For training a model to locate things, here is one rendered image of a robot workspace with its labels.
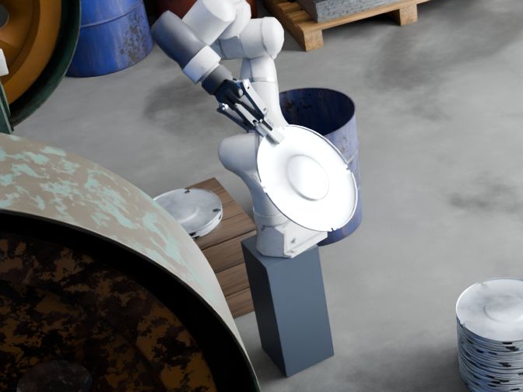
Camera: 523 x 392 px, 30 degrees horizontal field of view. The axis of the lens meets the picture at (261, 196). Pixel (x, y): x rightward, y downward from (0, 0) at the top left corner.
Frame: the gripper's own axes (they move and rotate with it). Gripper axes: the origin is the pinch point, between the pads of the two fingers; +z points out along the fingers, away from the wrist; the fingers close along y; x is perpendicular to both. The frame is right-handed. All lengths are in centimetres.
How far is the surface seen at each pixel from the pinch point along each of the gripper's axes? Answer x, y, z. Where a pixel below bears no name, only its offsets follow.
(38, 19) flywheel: 14, -46, -69
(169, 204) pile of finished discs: 46, -103, -7
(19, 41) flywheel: 11, -55, -70
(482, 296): 48, -32, 81
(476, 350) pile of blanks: 31, -33, 88
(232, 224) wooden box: 45, -86, 13
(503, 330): 35, -24, 88
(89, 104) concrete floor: 158, -228, -77
